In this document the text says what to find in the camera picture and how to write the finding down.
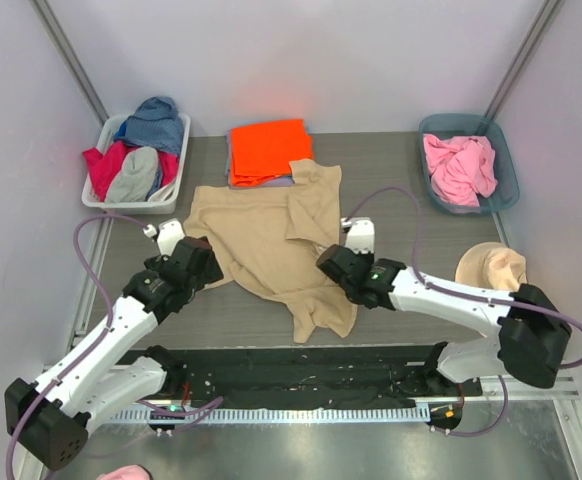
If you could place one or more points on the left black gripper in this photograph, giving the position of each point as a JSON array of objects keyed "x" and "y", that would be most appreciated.
[{"x": 203, "y": 261}]

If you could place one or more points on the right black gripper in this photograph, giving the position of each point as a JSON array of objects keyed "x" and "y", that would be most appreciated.
[{"x": 333, "y": 261}]

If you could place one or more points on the beige t shirt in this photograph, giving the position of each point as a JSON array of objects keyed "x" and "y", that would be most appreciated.
[{"x": 268, "y": 240}]

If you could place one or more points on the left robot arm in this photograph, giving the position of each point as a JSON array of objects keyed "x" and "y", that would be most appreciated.
[{"x": 53, "y": 416}]

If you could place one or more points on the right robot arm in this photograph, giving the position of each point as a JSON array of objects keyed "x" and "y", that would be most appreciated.
[{"x": 522, "y": 333}]

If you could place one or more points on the grey garment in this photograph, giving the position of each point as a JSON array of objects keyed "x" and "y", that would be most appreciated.
[{"x": 139, "y": 178}]

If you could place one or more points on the orange folded t shirt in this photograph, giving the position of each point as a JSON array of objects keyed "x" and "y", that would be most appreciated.
[{"x": 268, "y": 150}]

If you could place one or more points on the beige bucket hat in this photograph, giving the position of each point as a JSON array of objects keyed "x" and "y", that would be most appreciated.
[{"x": 492, "y": 265}]

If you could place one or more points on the magenta garment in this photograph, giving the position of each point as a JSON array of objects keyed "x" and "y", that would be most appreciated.
[{"x": 103, "y": 167}]

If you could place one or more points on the blue patterned garment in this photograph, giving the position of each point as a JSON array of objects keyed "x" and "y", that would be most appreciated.
[{"x": 155, "y": 123}]

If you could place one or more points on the pink crumpled t shirt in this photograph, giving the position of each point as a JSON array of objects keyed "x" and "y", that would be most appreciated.
[{"x": 461, "y": 168}]

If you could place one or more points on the teal plastic basin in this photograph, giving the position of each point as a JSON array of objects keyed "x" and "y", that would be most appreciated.
[{"x": 448, "y": 125}]

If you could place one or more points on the pink object bottom edge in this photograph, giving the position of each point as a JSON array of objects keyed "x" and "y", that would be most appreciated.
[{"x": 129, "y": 472}]

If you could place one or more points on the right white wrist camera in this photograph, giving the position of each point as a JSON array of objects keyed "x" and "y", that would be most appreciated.
[{"x": 359, "y": 234}]

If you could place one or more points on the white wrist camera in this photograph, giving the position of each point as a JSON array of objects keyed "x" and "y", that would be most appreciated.
[
  {"x": 359, "y": 234},
  {"x": 166, "y": 235}
]

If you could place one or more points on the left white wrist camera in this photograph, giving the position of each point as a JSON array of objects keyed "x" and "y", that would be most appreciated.
[{"x": 166, "y": 235}]

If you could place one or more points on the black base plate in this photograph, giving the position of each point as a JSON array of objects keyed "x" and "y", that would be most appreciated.
[{"x": 308, "y": 378}]

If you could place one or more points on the white slotted cable duct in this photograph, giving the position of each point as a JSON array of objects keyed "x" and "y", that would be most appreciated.
[{"x": 139, "y": 414}]

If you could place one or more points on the left aluminium corner post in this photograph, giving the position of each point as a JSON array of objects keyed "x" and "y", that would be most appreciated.
[{"x": 61, "y": 41}]

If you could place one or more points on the aluminium corner post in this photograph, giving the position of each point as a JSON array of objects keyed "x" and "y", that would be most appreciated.
[
  {"x": 542, "y": 22},
  {"x": 61, "y": 41}
]

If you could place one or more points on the aluminium rail frame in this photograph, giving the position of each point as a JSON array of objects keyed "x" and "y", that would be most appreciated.
[{"x": 564, "y": 389}]

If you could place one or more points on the right aluminium corner post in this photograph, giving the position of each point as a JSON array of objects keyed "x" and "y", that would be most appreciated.
[{"x": 542, "y": 22}]

